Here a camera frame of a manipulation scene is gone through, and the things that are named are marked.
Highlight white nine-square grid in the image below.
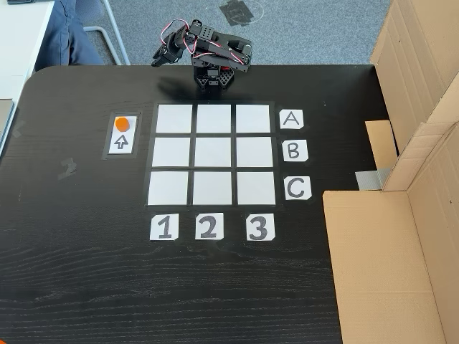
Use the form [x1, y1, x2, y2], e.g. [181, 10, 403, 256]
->
[143, 101, 284, 208]

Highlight black floor tape patch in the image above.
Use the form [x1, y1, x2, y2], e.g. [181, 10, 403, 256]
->
[218, 0, 257, 28]

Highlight white arrow paper sheet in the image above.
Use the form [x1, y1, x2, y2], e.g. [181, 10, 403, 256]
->
[107, 115, 137, 156]

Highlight person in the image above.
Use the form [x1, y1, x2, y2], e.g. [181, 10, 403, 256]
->
[34, 0, 105, 72]

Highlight paper sheet letter A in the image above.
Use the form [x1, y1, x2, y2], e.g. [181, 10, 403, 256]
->
[279, 110, 305, 130]

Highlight clear tape scraps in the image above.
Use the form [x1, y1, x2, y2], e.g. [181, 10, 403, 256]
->
[57, 156, 78, 181]

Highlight white side table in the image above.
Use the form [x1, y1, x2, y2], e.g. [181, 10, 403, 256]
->
[0, 0, 55, 102]

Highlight paper sheet letter B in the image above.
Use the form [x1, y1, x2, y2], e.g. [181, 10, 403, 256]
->
[282, 139, 310, 163]

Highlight paper sheet number 1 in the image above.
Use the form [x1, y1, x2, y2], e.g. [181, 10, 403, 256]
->
[149, 214, 179, 242]

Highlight paper sheet number 2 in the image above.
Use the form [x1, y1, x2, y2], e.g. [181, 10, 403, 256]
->
[194, 212, 225, 241]

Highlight paper sheet letter C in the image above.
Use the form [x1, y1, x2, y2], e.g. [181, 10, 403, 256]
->
[284, 176, 313, 201]

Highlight paper sheet number 3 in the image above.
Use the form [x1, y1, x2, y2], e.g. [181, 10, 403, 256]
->
[246, 213, 277, 242]

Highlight grey tape strip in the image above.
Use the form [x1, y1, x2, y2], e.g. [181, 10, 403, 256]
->
[354, 167, 392, 191]

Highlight brown cardboard box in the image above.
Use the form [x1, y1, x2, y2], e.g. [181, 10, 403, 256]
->
[322, 120, 459, 344]
[364, 0, 459, 171]

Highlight red white servo cable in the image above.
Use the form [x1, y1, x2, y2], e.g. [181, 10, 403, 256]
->
[159, 18, 197, 59]

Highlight white metal frame leg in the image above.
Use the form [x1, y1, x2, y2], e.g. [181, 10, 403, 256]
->
[81, 0, 132, 67]

